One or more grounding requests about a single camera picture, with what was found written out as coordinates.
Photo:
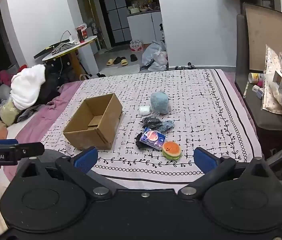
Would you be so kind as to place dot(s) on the black slipper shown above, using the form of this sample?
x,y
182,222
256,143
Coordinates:
x,y
119,60
133,57

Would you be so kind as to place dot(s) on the white cabinet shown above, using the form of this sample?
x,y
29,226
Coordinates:
x,y
143,26

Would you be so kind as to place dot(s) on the purple bed sheet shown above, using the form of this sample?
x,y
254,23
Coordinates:
x,y
63,92

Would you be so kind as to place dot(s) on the grey-blue plastic bag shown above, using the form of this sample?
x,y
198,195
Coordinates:
x,y
151,52

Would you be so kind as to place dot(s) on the pack of water bottles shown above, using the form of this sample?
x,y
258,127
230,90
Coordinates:
x,y
137,46

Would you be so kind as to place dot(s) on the black item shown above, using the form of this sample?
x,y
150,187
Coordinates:
x,y
151,123

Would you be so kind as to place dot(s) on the dark grey chair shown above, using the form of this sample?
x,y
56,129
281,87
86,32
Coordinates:
x,y
261,120

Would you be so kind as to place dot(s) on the beige tote bag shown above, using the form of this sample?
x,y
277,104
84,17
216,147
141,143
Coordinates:
x,y
85,77

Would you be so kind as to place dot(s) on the yellow slipper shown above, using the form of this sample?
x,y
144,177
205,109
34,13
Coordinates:
x,y
110,62
124,62

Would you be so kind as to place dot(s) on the red and black box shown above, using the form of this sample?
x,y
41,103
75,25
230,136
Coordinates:
x,y
81,35

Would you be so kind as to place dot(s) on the brown wooden board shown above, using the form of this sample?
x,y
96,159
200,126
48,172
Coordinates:
x,y
266,37

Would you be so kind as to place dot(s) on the white fluffy garment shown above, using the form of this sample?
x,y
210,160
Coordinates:
x,y
28,85

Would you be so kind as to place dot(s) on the white jar yellow label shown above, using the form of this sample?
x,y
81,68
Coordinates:
x,y
255,78

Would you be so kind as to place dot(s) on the pale grey plastic bag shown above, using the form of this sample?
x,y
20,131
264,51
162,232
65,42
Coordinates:
x,y
158,67

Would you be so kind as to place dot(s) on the white standing fan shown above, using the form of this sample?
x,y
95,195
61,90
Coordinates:
x,y
95,28

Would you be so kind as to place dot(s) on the grey-blue cloth in bag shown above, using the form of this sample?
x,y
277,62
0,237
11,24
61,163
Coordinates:
x,y
168,125

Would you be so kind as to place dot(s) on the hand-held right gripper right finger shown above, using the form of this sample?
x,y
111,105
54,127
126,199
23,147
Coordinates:
x,y
204,160

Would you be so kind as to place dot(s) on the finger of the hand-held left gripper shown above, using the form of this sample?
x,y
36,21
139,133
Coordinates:
x,y
30,150
5,141

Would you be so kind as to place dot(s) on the round white yellow-legged table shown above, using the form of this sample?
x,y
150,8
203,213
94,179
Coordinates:
x,y
80,46

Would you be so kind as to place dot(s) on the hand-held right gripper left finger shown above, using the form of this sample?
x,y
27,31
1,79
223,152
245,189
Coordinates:
x,y
85,159

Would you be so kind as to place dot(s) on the light blue plush toy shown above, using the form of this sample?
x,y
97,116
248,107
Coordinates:
x,y
159,102

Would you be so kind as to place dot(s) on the black panelled door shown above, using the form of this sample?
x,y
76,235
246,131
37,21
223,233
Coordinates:
x,y
114,15

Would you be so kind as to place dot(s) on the patterned clear plastic bag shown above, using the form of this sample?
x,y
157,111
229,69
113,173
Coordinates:
x,y
273,87

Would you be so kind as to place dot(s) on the brown cardboard box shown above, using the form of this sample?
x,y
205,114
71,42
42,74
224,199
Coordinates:
x,y
93,135

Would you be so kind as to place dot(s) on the white floor mat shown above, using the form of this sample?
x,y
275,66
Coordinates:
x,y
121,70

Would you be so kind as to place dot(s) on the small white packet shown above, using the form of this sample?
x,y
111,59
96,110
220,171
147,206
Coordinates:
x,y
145,110

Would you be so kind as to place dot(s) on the black clothes pile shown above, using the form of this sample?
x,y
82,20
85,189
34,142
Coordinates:
x,y
50,85

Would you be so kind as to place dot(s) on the white plastic bag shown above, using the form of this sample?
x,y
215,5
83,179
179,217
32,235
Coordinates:
x,y
161,58

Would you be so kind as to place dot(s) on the blue tissue packet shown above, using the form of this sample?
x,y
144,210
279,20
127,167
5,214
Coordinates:
x,y
153,138

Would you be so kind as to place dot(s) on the grey cloth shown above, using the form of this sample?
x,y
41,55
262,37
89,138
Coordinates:
x,y
63,48

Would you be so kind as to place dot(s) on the black and white bottle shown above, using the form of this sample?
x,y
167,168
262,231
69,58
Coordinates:
x,y
162,32

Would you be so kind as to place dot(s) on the red cloth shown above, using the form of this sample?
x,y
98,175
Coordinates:
x,y
5,76

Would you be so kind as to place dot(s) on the orange burger plush toy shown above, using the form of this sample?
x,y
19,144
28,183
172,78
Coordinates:
x,y
172,150

